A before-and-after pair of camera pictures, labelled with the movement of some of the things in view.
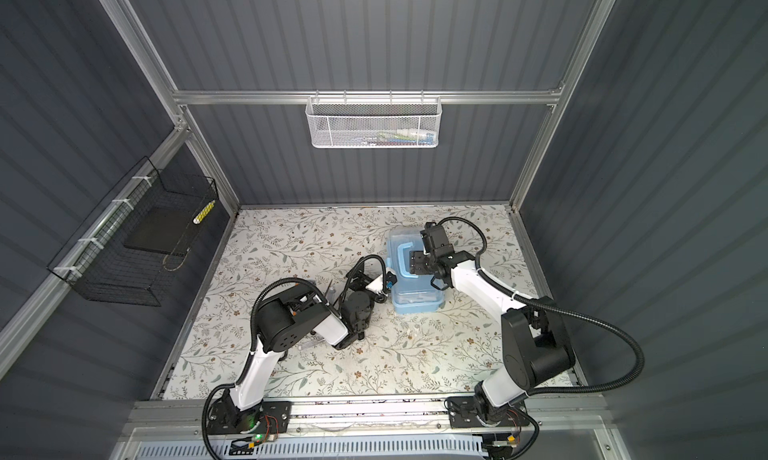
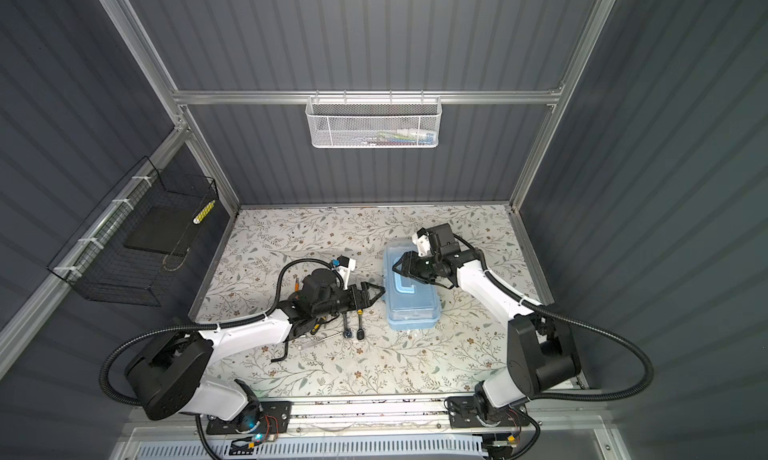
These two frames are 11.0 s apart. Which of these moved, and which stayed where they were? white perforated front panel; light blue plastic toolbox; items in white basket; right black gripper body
Moved: light blue plastic toolbox
Stayed: right black gripper body; items in white basket; white perforated front panel
